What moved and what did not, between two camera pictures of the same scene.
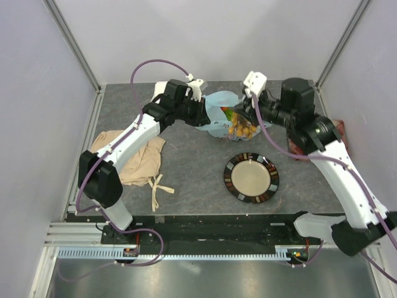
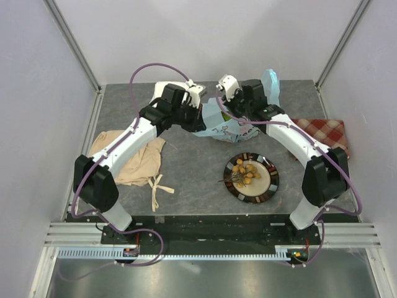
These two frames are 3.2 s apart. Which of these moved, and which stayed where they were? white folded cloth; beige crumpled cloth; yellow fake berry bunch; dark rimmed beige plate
Moved: yellow fake berry bunch
Stayed: dark rimmed beige plate; white folded cloth; beige crumpled cloth
